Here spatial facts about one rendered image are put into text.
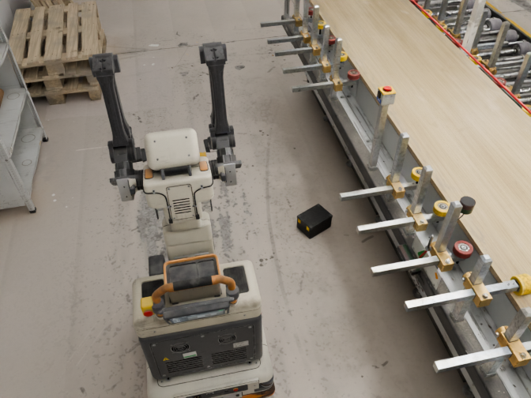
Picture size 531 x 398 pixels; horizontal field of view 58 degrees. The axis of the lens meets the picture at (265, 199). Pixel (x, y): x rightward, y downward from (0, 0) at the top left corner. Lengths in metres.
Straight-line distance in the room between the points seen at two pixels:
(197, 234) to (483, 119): 1.78
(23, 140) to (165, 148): 2.58
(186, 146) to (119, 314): 1.47
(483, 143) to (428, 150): 0.32
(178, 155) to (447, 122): 1.65
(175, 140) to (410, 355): 1.81
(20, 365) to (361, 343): 1.92
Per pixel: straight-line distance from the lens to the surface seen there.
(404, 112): 3.00
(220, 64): 1.98
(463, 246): 2.28
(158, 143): 1.96
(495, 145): 2.91
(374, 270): 2.15
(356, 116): 3.40
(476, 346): 2.26
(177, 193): 2.00
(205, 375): 2.52
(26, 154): 4.25
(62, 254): 3.55
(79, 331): 3.15
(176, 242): 2.28
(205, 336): 2.22
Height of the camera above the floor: 2.55
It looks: 45 degrees down
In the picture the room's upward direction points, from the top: 1 degrees counter-clockwise
